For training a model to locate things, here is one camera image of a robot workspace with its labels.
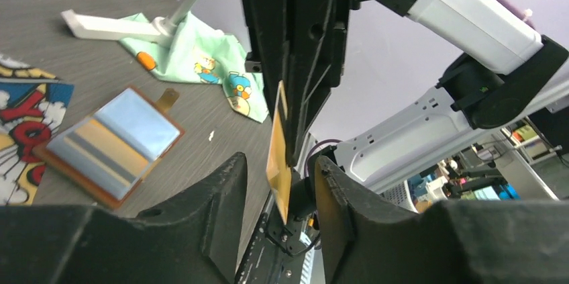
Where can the mint green cartoon cloth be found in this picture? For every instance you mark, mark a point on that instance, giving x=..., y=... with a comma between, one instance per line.
x=200, y=54

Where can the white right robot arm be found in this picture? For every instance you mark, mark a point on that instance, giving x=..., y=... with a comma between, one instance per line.
x=500, y=76

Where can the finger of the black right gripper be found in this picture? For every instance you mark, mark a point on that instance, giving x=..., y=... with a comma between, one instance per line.
x=309, y=21
x=267, y=24

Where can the gold credit card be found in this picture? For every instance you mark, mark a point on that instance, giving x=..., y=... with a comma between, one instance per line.
x=278, y=171

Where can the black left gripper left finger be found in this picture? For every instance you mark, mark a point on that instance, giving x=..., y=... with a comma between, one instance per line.
x=192, y=237

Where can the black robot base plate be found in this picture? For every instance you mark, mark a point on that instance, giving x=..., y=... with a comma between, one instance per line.
x=278, y=253

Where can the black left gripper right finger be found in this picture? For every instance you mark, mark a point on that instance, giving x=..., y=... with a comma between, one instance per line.
x=365, y=239

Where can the colourful comic print shorts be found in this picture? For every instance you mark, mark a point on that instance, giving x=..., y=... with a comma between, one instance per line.
x=33, y=106

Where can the brown leather card holder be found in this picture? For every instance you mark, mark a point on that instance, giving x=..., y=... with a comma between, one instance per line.
x=111, y=151

